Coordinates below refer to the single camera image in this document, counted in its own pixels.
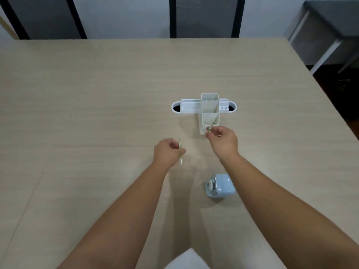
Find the person's right forearm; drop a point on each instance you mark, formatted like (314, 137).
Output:
(286, 221)

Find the light blue pencil sharpener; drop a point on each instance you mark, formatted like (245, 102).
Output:
(220, 186)

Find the black frame grey chair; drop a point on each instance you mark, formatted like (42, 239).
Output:
(45, 16)
(206, 16)

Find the person's right hand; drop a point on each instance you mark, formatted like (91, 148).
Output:
(224, 144)

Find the white plastic desk organizer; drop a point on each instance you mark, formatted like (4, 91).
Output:
(209, 112)

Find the person's white clothing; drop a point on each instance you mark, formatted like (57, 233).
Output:
(187, 260)

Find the green pencil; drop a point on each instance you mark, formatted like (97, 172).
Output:
(209, 131)
(180, 154)

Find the person's right thumb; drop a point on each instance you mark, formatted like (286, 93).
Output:
(212, 135)

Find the person's left hand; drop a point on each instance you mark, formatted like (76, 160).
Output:
(165, 152)

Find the person's left forearm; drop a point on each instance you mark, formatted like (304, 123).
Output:
(123, 221)

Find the person's left fingers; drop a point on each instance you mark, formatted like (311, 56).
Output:
(179, 149)

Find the grey top white leg table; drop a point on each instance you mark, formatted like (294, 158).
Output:
(328, 27)

